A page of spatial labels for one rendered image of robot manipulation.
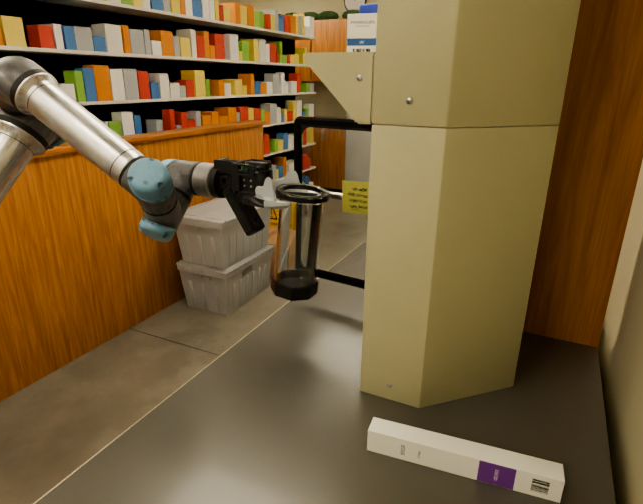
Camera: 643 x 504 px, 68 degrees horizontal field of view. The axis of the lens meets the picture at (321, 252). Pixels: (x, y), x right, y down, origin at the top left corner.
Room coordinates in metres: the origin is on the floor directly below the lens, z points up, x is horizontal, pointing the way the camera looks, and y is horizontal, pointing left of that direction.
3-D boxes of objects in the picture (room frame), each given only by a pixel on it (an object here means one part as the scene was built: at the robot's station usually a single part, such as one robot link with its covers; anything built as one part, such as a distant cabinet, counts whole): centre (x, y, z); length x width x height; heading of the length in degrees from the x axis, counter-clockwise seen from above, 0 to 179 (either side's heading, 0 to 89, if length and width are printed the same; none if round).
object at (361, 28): (0.85, -0.07, 1.54); 0.05 x 0.05 x 0.06; 72
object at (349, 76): (0.90, -0.09, 1.46); 0.32 x 0.11 x 0.10; 154
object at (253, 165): (1.01, 0.17, 1.27); 0.12 x 0.08 x 0.09; 64
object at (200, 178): (1.04, 0.24, 1.26); 0.08 x 0.05 x 0.08; 154
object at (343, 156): (1.10, -0.06, 1.19); 0.30 x 0.01 x 0.40; 58
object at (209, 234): (3.09, 0.65, 0.49); 0.60 x 0.42 x 0.33; 154
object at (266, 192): (0.92, 0.10, 1.26); 0.09 x 0.03 x 0.06; 41
